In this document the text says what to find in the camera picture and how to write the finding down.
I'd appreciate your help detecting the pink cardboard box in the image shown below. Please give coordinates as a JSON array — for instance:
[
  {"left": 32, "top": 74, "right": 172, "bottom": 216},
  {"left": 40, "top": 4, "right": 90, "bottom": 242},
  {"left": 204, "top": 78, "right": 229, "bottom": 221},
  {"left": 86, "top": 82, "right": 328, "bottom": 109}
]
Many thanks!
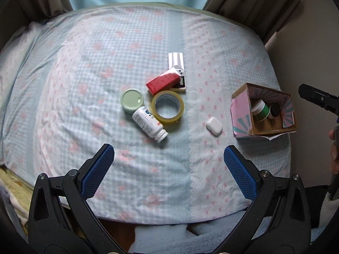
[{"left": 231, "top": 83, "right": 297, "bottom": 139}]

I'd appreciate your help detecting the green and white jar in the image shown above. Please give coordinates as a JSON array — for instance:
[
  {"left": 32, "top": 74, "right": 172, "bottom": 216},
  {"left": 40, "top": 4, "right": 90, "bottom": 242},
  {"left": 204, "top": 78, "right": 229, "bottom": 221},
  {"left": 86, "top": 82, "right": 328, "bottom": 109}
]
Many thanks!
[{"left": 251, "top": 99, "right": 271, "bottom": 121}]

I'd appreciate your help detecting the white earbuds case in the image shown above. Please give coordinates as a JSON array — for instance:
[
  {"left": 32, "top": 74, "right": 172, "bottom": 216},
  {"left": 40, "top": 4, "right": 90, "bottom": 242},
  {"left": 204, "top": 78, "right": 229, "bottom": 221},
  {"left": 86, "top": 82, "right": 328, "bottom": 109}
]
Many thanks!
[{"left": 206, "top": 117, "right": 223, "bottom": 137}]

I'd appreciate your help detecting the clear tape roll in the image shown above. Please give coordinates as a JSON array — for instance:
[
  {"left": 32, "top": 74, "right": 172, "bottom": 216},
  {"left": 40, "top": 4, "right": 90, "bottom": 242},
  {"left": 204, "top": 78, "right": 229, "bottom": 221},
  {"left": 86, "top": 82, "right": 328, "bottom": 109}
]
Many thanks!
[{"left": 151, "top": 90, "right": 184, "bottom": 125}]

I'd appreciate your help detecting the blue pink patterned bed sheet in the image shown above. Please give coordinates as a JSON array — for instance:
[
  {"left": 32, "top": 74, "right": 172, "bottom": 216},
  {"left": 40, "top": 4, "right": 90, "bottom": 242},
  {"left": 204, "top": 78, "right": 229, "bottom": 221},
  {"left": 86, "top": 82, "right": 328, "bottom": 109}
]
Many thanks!
[{"left": 0, "top": 4, "right": 292, "bottom": 221}]

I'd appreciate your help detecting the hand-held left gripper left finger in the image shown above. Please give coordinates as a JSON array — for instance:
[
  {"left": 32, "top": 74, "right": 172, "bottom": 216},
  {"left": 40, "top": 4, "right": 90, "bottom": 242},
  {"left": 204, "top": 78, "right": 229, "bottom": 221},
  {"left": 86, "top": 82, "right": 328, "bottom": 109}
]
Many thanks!
[{"left": 28, "top": 143, "right": 125, "bottom": 254}]

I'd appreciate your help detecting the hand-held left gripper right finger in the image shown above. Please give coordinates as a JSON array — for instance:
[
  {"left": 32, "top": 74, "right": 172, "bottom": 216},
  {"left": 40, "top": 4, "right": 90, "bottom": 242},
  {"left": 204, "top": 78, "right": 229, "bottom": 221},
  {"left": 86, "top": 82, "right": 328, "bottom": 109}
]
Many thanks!
[{"left": 214, "top": 145, "right": 311, "bottom": 254}]

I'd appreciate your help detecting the light blue fluffy blanket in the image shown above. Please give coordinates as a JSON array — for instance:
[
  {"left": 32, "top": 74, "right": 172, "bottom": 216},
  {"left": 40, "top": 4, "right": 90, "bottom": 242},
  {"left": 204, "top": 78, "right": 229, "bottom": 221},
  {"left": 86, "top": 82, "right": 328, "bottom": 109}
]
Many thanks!
[{"left": 130, "top": 208, "right": 339, "bottom": 254}]

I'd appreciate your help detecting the white pill bottle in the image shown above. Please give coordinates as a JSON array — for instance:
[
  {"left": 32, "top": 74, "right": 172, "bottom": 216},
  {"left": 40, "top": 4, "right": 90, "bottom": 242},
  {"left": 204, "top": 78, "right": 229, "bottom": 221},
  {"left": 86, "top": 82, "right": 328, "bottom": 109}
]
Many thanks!
[{"left": 132, "top": 106, "right": 169, "bottom": 143}]

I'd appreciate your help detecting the red carton box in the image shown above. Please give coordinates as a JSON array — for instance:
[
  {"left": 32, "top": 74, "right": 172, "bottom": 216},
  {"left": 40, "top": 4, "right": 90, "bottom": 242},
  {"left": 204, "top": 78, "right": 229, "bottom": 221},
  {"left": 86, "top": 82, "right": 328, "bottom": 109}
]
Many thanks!
[{"left": 146, "top": 68, "right": 181, "bottom": 96}]

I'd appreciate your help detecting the dark cloth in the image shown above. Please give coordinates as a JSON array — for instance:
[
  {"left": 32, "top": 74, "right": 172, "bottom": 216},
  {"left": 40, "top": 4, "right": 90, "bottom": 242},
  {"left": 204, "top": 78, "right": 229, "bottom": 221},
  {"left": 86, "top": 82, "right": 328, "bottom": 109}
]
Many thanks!
[{"left": 303, "top": 185, "right": 330, "bottom": 228}]

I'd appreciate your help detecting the person's right hand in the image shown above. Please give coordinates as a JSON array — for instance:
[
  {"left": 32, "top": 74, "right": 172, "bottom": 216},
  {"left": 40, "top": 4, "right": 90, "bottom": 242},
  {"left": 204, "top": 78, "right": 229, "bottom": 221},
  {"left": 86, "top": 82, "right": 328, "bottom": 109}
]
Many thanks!
[{"left": 328, "top": 131, "right": 339, "bottom": 174}]

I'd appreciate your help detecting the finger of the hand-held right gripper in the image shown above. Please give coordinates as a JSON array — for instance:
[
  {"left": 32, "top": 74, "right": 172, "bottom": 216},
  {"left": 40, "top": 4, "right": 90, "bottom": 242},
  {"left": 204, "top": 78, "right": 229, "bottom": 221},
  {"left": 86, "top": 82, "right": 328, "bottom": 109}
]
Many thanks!
[{"left": 299, "top": 84, "right": 339, "bottom": 115}]

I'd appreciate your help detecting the white striped rectangular package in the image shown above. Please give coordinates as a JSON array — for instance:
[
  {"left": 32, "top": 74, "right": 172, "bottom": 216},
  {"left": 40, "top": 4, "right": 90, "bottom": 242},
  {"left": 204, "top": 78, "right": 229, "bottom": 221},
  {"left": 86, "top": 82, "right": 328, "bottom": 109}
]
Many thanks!
[{"left": 168, "top": 52, "right": 187, "bottom": 94}]

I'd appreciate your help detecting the yellow bedding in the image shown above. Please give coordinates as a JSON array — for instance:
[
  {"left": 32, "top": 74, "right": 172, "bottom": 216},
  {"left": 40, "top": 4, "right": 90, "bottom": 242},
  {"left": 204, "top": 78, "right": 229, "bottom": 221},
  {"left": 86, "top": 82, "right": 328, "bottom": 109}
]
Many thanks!
[{"left": 0, "top": 165, "right": 30, "bottom": 235}]

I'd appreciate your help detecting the green round lid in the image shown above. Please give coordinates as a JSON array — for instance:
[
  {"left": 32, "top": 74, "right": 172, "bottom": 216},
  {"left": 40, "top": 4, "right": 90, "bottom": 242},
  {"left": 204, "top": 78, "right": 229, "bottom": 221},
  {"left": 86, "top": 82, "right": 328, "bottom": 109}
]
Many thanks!
[{"left": 120, "top": 88, "right": 145, "bottom": 115}]

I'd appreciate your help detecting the black round container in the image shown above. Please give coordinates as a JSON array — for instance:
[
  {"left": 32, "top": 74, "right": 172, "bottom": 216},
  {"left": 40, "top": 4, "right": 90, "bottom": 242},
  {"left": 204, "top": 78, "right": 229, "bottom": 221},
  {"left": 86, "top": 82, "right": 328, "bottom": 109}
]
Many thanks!
[{"left": 269, "top": 104, "right": 281, "bottom": 119}]

